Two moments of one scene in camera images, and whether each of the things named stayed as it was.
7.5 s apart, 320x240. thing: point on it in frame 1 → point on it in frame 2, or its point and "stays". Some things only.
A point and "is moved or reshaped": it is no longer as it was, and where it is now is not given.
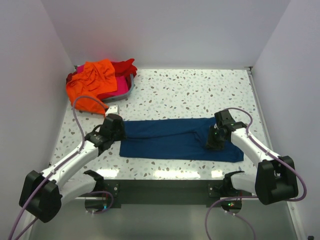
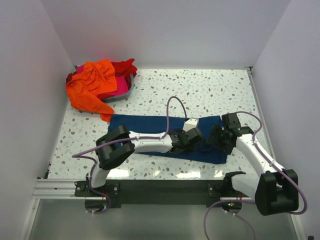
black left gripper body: x=120 y=131 → x=193 y=136
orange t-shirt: x=83 y=89 stays
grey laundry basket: x=120 y=97 stays
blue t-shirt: x=177 y=139 is moved or reshaped
